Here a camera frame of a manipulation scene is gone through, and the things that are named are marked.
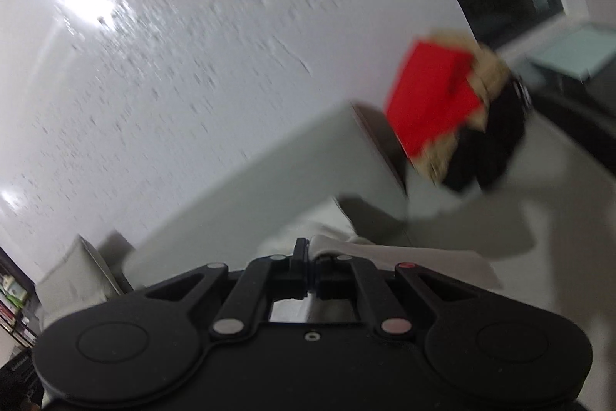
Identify bookshelf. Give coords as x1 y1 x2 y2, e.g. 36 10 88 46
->
0 247 40 347

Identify light grey sofa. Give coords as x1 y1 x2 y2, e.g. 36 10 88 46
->
36 100 616 411

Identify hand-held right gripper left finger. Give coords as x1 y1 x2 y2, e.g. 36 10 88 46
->
143 238 309 339

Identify white t-shirt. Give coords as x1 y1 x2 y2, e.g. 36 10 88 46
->
262 194 502 326

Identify glass side table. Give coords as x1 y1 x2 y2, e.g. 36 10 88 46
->
527 22 616 81

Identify red cloth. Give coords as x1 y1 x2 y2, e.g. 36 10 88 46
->
384 38 487 156

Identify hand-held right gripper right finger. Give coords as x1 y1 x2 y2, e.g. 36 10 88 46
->
308 254 476 339

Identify tan cloth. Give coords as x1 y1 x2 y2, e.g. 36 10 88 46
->
409 28 512 186

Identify light grey sofa pillow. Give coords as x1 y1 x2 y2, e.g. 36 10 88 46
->
37 232 138 327

